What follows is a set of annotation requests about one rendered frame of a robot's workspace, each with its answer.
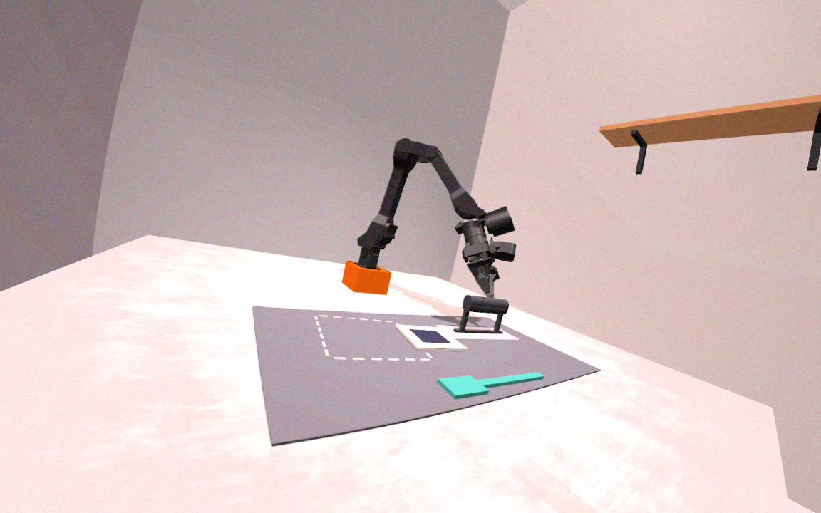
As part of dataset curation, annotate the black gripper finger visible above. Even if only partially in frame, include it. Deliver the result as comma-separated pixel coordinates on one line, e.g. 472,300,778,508
475,274,498,298
467,257,494,294

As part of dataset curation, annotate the cream square tile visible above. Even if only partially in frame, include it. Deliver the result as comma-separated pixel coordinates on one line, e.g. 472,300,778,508
395,324,467,351

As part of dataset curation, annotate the teal flat trowel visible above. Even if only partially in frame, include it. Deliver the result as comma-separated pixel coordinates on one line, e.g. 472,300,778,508
437,372,544,399

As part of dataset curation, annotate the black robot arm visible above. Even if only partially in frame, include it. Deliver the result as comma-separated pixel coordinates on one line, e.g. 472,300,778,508
354,138,516,270

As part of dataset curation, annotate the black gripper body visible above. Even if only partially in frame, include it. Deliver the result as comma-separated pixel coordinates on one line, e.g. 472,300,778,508
462,235,499,280

